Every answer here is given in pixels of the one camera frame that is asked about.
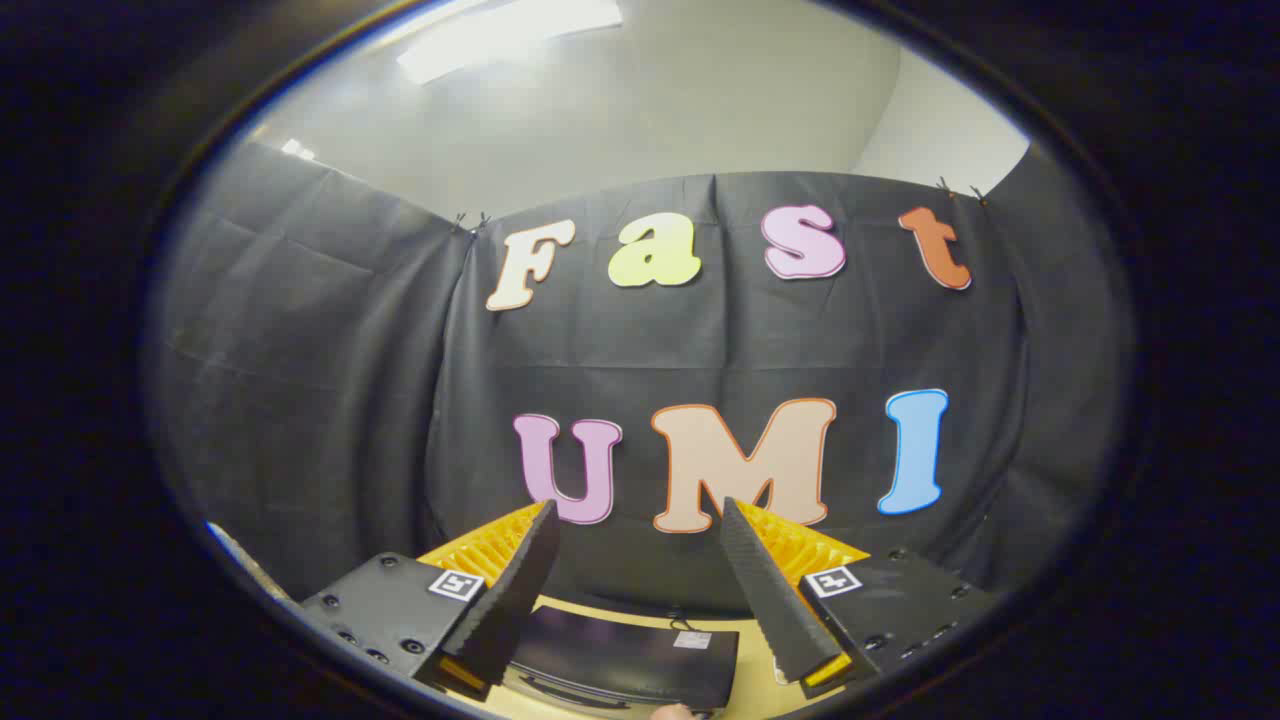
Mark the black backdrop cloth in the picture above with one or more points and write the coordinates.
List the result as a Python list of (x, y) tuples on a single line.
[(300, 400)]

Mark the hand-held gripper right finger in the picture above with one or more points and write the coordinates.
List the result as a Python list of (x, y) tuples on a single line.
[(770, 590)]

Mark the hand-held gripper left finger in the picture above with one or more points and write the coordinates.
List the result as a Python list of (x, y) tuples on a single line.
[(515, 590)]

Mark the black toaster oven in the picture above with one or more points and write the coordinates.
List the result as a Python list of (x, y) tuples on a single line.
[(620, 650)]

